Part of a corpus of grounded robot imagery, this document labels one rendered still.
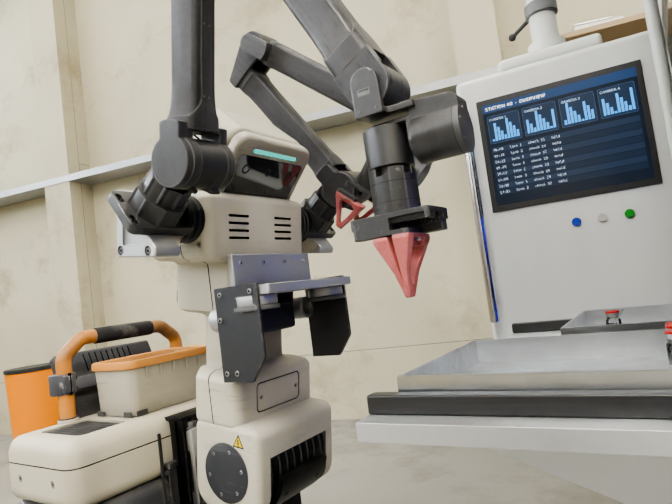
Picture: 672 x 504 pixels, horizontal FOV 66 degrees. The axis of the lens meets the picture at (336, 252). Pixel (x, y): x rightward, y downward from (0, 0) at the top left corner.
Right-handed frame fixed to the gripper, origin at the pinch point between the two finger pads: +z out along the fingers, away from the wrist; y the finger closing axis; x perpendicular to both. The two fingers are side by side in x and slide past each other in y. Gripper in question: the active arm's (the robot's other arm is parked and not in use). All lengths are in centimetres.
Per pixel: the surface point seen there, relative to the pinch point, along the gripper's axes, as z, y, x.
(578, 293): 8, 6, 88
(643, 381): 9.9, 22.9, -6.5
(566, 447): 14.0, 16.9, -11.4
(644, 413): 12.0, 22.7, -8.5
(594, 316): 11, 13, 53
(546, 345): 10.4, 10.3, 19.3
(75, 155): -161, -424, 229
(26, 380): 37, -434, 171
